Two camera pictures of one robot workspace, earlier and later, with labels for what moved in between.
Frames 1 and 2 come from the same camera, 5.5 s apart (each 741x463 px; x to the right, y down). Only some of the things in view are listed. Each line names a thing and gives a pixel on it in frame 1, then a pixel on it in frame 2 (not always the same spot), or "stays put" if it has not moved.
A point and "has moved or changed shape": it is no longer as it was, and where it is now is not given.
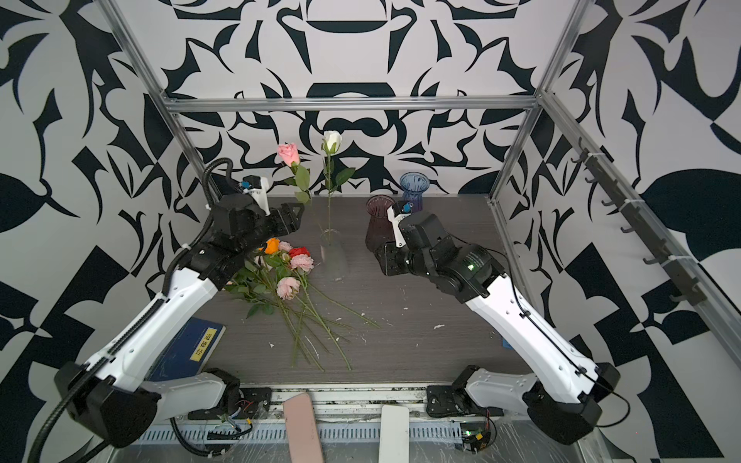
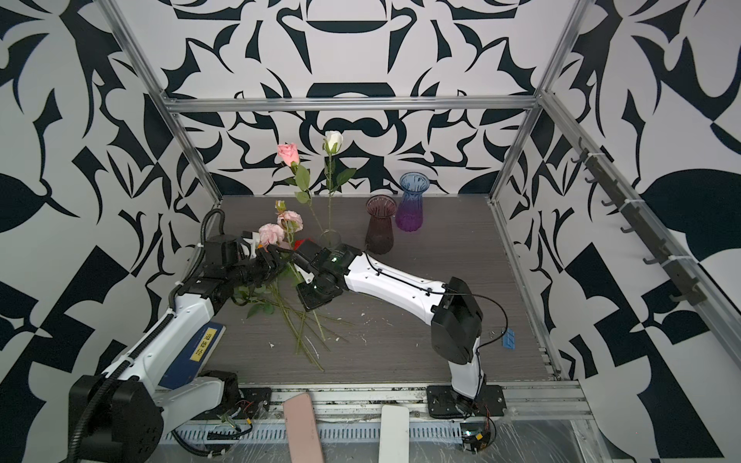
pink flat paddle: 303,435 stays put
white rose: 331,145 stays put
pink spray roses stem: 304,308 has moved or changed shape
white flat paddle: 394,438 stays put
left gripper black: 289,221 to 270,266
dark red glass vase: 380,231 stays put
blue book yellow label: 189,351 stays put
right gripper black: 390,259 to 314,303
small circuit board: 476,436 stays put
